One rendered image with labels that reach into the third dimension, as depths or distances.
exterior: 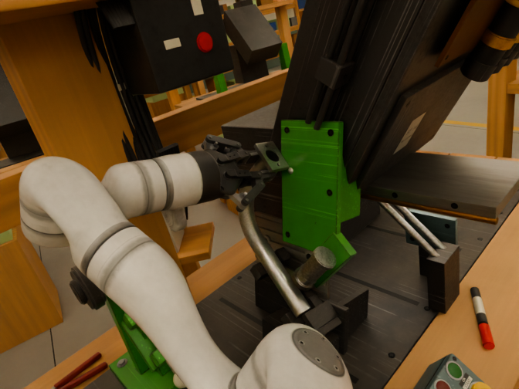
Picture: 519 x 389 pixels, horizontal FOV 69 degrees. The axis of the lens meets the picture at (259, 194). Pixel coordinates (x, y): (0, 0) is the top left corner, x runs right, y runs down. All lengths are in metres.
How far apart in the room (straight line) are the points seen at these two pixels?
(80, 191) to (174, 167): 0.13
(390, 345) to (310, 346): 0.37
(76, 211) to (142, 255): 0.08
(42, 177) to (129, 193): 0.09
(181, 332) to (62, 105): 0.47
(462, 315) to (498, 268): 0.15
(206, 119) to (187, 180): 0.47
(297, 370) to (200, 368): 0.10
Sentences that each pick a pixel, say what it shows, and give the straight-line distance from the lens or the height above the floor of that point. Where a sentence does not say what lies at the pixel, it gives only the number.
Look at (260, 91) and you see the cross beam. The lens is 1.07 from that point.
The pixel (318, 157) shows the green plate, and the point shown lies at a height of 1.22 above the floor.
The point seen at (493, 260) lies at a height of 0.90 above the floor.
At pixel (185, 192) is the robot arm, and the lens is 0.50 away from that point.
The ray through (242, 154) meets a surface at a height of 1.24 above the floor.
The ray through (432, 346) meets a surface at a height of 0.90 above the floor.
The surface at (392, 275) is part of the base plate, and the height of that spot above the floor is 0.90.
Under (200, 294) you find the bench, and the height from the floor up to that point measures 0.88.
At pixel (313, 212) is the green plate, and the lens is 0.61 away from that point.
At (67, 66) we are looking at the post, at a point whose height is 1.42.
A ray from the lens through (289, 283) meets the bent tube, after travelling 0.66.
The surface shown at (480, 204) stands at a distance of 0.61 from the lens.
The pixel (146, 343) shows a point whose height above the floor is 0.99.
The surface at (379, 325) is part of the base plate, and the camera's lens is 0.74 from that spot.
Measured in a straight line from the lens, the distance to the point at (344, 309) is 0.66.
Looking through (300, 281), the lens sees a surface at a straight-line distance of 0.62.
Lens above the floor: 1.42
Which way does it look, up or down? 24 degrees down
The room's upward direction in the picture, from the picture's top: 14 degrees counter-clockwise
